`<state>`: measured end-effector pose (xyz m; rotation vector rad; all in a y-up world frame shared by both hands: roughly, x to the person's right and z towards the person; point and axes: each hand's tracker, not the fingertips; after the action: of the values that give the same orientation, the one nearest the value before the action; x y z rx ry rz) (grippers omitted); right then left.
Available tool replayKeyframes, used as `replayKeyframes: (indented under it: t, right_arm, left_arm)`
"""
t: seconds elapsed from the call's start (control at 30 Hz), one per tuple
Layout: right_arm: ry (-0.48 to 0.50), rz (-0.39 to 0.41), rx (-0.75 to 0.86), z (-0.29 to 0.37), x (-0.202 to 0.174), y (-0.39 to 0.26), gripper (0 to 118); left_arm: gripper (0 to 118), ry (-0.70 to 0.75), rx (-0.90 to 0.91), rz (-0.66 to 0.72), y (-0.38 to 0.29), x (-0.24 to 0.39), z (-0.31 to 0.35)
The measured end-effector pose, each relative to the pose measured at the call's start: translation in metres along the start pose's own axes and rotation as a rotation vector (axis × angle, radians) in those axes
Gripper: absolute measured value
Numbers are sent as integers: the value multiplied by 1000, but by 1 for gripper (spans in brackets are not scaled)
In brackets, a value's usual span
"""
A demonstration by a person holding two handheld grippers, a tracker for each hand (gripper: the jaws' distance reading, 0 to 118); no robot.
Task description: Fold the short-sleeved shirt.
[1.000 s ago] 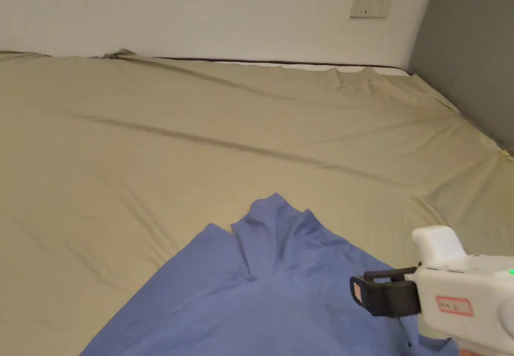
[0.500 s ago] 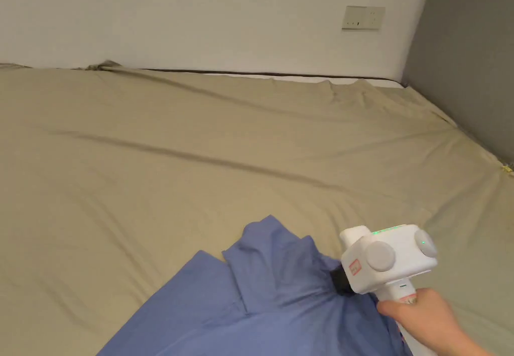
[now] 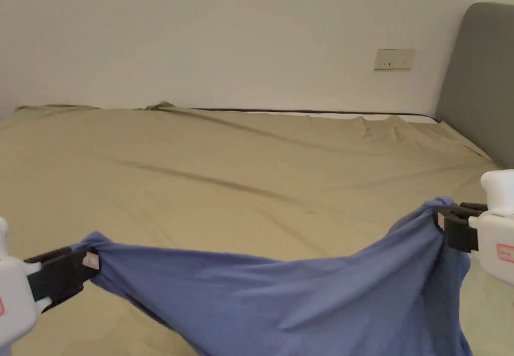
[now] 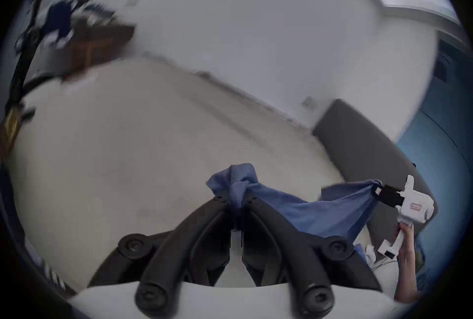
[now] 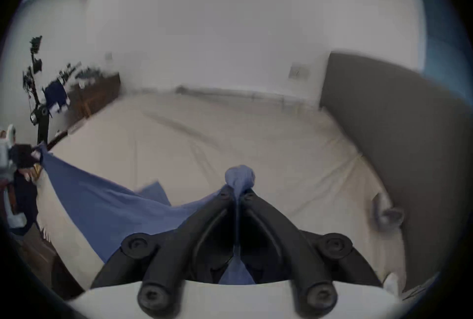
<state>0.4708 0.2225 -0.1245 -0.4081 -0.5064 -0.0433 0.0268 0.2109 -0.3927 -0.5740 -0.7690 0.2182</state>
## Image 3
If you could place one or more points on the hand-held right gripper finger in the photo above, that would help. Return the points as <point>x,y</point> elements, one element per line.
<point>472,208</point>
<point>459,233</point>

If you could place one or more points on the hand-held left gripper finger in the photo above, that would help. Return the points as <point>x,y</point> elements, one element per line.
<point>48,256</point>
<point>64,277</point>

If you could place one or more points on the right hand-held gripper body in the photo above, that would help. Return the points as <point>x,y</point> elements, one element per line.
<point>496,243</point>

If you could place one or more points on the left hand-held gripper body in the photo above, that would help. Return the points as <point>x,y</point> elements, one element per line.
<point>14,291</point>

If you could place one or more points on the blue shirt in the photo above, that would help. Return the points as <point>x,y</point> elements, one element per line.
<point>281,291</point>

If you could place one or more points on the grey padded headboard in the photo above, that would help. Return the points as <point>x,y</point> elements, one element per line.
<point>482,91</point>

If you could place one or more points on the bed with beige sheet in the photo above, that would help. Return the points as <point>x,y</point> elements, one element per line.
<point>200,171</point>

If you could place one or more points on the white wall socket plate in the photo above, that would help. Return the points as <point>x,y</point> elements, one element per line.
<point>394,59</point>

